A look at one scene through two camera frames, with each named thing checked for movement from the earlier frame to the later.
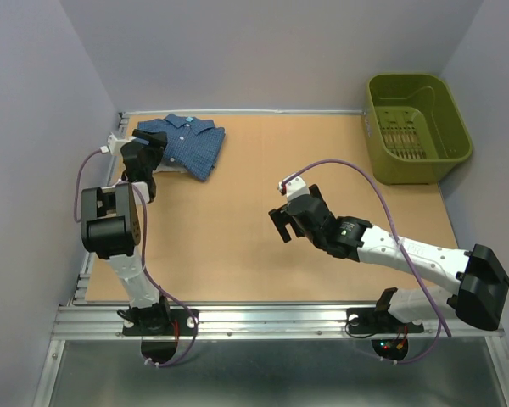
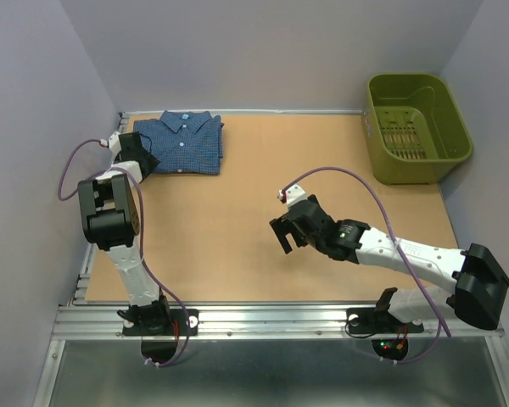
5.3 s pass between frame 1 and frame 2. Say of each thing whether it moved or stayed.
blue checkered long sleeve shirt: moved
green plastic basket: stayed
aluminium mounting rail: stayed
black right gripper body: stayed
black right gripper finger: moved
